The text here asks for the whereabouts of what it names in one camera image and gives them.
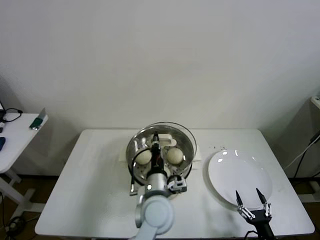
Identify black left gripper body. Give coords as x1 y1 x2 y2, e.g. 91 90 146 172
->
149 143 165 175

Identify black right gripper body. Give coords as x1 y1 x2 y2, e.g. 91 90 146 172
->
247 211 275 237

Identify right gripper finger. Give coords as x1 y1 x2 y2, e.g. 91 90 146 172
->
234 190 253 221
255 188 273 218

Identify round glass pot lid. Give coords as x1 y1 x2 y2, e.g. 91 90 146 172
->
127 121 198 177

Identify white steamed baozi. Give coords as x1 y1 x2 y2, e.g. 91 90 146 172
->
134 149 153 166
166 147 185 165

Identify perforated steel steamer basket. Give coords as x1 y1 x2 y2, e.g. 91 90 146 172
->
126 124 195 187

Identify round white plate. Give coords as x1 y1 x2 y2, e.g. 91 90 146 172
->
207 149 273 210

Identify cream electric cooker pot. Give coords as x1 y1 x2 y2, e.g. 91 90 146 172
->
117 144 203 201

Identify white stand base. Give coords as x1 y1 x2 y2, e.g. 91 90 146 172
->
291 178 320 203

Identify beige cabinet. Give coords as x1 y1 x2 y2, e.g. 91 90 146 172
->
284 94 320 180

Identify green and silver object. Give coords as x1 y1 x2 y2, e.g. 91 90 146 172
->
29 107 49 130

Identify white side table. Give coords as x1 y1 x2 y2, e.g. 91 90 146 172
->
0 112 49 218

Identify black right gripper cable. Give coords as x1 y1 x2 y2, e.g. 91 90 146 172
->
244 230 260 240

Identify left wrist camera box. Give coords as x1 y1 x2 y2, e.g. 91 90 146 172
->
166 175 188 194

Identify white wall cable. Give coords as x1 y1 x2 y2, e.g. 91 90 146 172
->
284 141 313 169

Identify black power cable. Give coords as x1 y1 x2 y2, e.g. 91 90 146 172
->
294 132 320 179

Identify thin black desk cable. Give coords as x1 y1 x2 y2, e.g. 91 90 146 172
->
0 107 24 123

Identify tangled floor cables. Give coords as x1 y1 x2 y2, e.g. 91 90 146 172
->
0 192 28 237

